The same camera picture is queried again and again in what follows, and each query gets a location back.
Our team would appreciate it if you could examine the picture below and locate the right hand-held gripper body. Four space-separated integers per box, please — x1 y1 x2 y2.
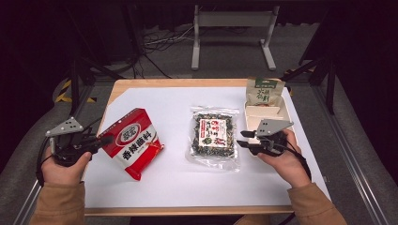
248 118 295 158

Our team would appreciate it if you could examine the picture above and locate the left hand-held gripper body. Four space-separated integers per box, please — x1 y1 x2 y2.
44 115 99 168

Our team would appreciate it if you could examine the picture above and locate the white plastic divided bin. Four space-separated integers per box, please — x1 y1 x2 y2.
242 94 297 158

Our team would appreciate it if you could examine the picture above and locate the red seasoning packet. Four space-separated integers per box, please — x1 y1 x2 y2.
98 107 165 182

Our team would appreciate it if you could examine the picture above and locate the green beige snack packet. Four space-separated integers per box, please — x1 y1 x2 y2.
244 76 286 108

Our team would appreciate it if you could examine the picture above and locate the clear dried seaweed packet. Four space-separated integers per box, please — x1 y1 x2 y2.
185 105 241 173

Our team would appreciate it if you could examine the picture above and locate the person's right hand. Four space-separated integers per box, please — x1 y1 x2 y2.
256 127 313 189

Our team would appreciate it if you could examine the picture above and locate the person's left hand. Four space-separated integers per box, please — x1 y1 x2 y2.
39 145 93 187

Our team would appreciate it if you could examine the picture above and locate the yellow black hazard tape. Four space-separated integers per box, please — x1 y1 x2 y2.
54 79 99 104

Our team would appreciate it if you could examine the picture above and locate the black metal stand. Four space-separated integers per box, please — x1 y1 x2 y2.
281 55 338 115
66 55 126 115

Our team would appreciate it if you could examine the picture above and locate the white paper sheet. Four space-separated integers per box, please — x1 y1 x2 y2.
84 86 331 209

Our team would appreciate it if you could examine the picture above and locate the grey metal stand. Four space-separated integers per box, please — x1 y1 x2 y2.
191 4 281 71

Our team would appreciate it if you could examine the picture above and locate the aluminium floor rail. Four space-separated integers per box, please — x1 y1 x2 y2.
12 83 96 225
313 83 392 225

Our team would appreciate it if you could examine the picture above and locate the left hand-held gripper cable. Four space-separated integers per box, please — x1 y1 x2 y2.
35 136 53 188

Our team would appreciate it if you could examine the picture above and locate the hand-held gripper cable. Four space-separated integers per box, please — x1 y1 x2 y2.
283 137 314 182
35 136 53 188

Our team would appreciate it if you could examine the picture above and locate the right hand-held gripper cable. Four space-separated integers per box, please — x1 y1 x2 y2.
283 137 314 182

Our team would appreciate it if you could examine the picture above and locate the bundle of floor cables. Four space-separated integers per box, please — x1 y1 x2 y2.
132 23 195 80

